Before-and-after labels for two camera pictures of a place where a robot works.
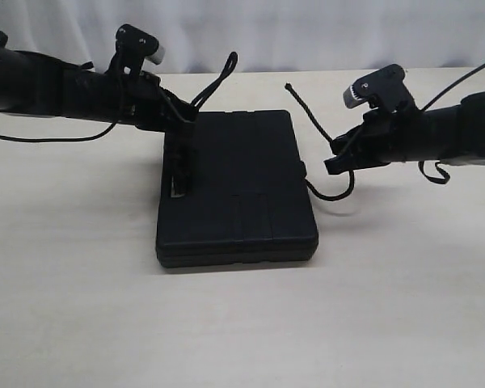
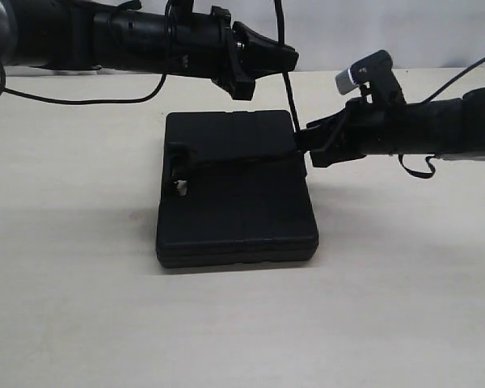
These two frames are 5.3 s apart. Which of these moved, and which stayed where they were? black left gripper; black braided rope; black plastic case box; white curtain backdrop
Moved: black left gripper; black braided rope
Stayed: black plastic case box; white curtain backdrop
